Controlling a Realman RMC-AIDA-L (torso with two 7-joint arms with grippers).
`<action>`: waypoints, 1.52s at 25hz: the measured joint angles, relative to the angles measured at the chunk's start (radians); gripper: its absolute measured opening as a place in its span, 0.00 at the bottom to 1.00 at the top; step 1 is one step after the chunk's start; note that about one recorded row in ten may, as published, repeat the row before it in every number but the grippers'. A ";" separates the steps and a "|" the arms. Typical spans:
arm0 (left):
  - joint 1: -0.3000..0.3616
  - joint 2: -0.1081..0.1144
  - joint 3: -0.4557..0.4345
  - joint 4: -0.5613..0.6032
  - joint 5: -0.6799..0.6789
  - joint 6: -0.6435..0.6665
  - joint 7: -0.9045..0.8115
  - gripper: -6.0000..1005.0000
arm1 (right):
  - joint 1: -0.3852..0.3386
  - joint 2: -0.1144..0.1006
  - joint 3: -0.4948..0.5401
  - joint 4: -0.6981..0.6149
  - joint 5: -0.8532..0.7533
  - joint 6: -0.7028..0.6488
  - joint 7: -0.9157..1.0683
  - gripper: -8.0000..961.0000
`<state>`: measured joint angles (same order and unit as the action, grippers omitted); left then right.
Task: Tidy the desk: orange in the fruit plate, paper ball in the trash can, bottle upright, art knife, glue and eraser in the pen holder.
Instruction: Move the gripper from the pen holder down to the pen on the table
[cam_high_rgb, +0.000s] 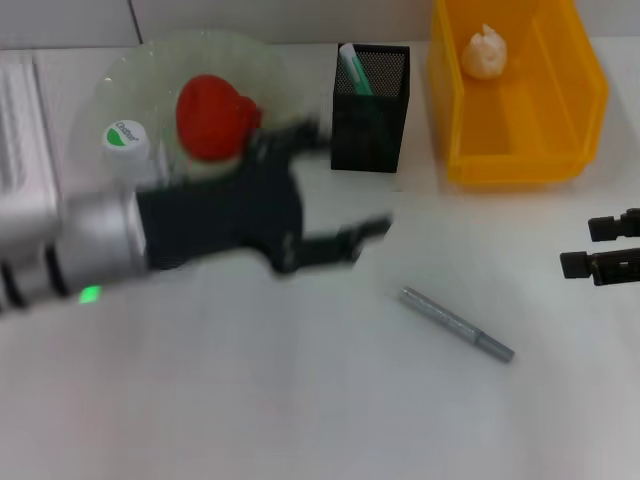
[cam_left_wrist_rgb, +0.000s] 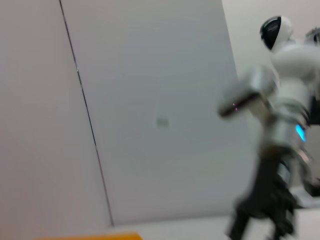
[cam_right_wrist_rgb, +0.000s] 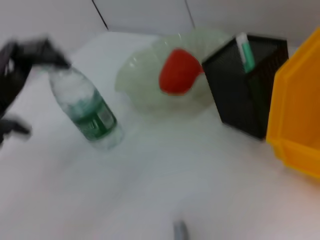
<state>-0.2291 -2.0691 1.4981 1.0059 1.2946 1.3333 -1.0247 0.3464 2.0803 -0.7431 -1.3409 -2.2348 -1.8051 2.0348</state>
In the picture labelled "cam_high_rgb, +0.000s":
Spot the pale green glass fruit plate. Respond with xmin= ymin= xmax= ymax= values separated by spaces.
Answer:
xmin=72 ymin=28 xmax=301 ymax=181

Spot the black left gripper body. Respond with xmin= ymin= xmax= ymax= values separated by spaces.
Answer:
xmin=137 ymin=132 xmax=306 ymax=274

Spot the yellow plastic bin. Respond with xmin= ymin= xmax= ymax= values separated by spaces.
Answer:
xmin=427 ymin=0 xmax=610 ymax=189

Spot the red-orange round fruit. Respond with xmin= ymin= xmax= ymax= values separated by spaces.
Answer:
xmin=175 ymin=73 xmax=265 ymax=164

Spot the black mesh pen holder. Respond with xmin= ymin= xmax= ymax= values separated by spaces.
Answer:
xmin=330 ymin=43 xmax=411 ymax=174

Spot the grey marker pen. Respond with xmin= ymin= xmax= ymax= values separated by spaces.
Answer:
xmin=398 ymin=285 xmax=516 ymax=364

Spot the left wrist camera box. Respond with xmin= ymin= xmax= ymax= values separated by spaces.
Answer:
xmin=0 ymin=54 xmax=61 ymax=211

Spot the clear water bottle green label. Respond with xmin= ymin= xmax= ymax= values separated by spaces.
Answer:
xmin=102 ymin=119 xmax=161 ymax=191

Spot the green pen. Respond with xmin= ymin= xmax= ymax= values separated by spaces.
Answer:
xmin=338 ymin=42 xmax=376 ymax=96

